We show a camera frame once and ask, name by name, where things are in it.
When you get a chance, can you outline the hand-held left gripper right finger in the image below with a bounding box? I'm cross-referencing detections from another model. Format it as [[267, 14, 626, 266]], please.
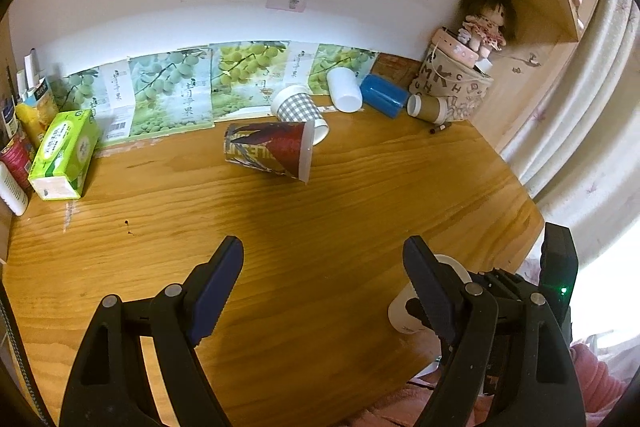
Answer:
[[402, 235, 587, 427]]

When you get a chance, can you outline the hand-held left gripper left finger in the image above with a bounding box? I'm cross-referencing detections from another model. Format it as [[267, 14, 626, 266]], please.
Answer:
[[59, 235, 245, 427]]

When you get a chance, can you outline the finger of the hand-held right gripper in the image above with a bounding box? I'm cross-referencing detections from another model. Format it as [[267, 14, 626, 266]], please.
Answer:
[[405, 298, 430, 325]]

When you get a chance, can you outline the plain white paper cup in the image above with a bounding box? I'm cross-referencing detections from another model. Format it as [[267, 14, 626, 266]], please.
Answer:
[[387, 254, 473, 336]]

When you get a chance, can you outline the red patterned paper cup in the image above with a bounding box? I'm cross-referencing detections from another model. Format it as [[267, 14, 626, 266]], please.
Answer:
[[223, 120, 316, 184]]

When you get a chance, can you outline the brown paper cup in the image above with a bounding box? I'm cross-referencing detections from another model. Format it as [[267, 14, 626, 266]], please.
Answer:
[[406, 94, 449, 123]]

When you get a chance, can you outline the blue cup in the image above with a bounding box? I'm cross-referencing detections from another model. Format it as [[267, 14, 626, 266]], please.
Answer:
[[360, 74, 408, 118]]

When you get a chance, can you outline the grey checkered paper cup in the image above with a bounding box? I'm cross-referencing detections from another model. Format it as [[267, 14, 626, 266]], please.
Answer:
[[270, 85, 329, 146]]

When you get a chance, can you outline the white plastic cup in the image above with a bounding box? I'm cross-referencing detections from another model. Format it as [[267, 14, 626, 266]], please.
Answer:
[[326, 67, 362, 112]]

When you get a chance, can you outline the pink clothing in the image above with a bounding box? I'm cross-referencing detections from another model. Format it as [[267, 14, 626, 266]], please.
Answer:
[[345, 339, 632, 427]]

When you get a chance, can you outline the cream curtain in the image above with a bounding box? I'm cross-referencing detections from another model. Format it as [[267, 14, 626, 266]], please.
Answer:
[[499, 0, 640, 265]]

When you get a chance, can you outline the letter print fabric basket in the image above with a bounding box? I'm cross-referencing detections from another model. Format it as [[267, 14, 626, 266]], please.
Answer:
[[409, 44, 495, 124]]

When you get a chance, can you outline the green tissue box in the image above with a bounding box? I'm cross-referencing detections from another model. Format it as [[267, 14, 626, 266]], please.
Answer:
[[27, 109, 102, 200]]

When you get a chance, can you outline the row of grape print cartons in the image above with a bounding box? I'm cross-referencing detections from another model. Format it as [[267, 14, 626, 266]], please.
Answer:
[[49, 40, 379, 144]]

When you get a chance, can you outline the brown packet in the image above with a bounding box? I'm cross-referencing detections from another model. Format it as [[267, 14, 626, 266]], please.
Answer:
[[372, 54, 427, 88]]

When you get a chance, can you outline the white bottle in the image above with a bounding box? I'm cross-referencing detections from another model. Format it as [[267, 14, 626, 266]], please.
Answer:
[[0, 161, 30, 216]]

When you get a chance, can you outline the red can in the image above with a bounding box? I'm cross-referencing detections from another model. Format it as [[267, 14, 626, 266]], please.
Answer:
[[0, 136, 37, 194]]

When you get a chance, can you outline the pink round box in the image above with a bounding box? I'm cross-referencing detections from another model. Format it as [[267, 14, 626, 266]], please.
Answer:
[[432, 27, 496, 68]]

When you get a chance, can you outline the yellow box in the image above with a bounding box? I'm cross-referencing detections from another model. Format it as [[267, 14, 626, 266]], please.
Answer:
[[15, 78, 62, 148]]

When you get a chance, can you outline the brown haired doll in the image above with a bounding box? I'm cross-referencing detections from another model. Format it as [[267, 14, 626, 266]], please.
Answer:
[[457, 0, 517, 58]]

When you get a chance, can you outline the dark bottle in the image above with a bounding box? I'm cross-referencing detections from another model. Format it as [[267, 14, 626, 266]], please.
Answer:
[[0, 99, 24, 148]]

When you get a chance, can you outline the white tube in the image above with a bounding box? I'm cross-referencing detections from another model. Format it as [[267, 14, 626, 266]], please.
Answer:
[[22, 49, 42, 94]]

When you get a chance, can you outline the braided cable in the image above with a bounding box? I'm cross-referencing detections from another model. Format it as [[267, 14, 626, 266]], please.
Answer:
[[0, 294, 47, 427]]

